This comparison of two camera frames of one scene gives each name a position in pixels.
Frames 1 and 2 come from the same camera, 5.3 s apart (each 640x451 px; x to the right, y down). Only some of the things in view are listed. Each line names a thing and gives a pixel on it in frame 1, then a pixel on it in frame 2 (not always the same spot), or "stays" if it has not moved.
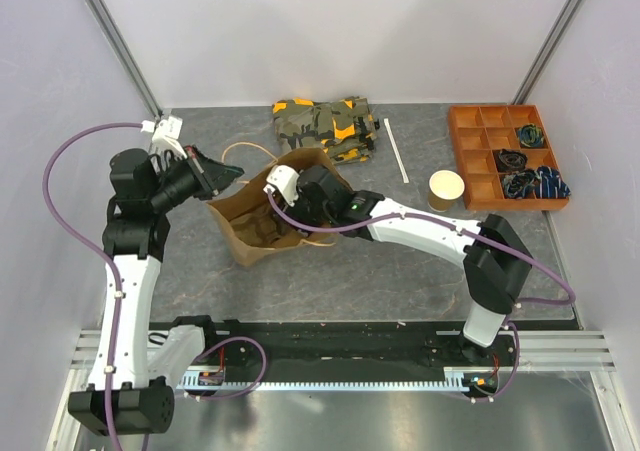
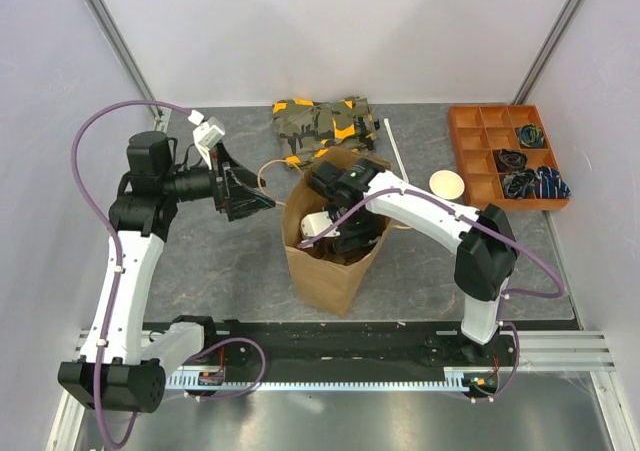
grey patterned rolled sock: x=520 y=184 stays
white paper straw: x=397 y=152 stays
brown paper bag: x=253 y=224 to x=334 y=285
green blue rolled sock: x=531 y=135 stays
